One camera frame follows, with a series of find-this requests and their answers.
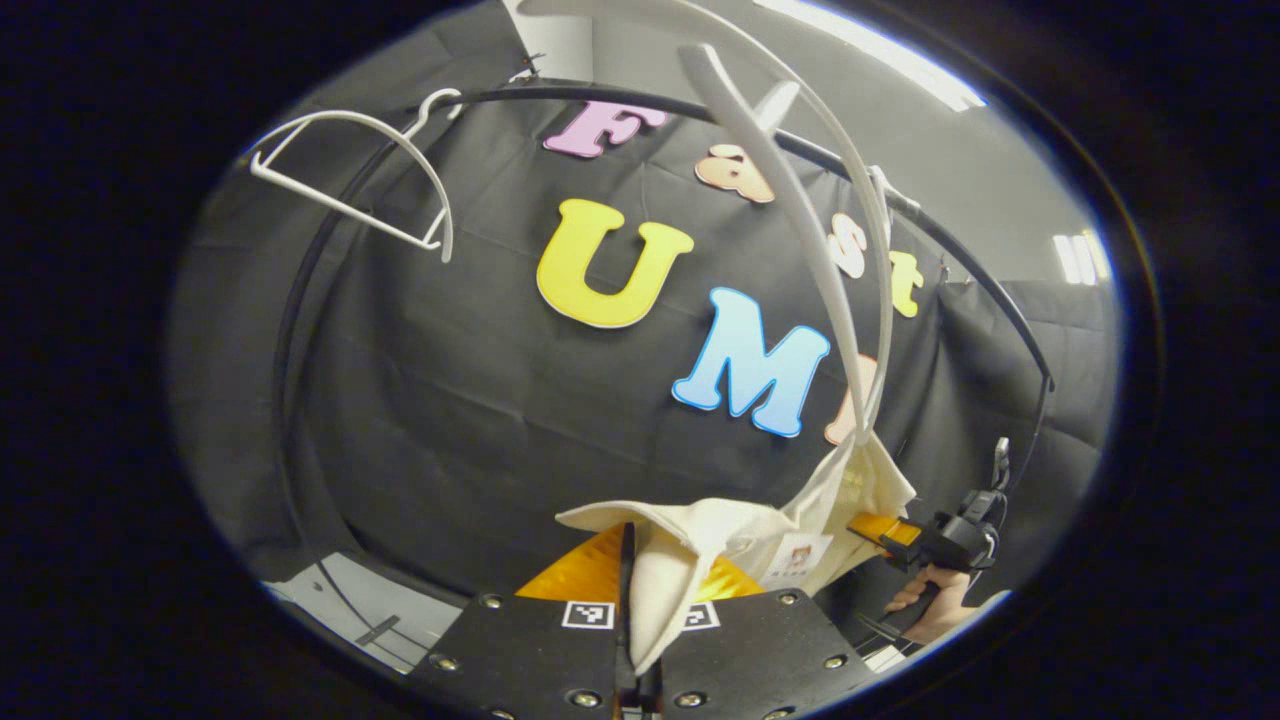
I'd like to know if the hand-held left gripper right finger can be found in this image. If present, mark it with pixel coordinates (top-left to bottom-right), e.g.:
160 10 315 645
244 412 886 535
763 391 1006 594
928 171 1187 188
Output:
640 555 881 720

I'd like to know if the black clothes rack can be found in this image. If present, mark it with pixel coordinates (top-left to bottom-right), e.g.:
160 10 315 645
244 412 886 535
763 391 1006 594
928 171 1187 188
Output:
272 82 1058 651

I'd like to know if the striped ceiling light panel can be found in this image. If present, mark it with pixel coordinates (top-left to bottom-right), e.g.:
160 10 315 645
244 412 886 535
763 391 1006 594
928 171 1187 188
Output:
1053 230 1113 287

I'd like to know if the cream long-sleeved shirt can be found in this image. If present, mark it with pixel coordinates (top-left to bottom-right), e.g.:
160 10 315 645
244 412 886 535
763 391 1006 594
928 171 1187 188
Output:
555 430 916 676

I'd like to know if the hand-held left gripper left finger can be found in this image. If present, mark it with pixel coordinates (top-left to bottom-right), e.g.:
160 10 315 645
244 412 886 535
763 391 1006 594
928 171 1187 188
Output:
405 520 641 720

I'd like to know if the white plastic clothes hanger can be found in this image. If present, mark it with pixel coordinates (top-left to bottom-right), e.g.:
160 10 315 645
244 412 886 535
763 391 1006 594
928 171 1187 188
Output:
248 88 466 264
515 0 898 451

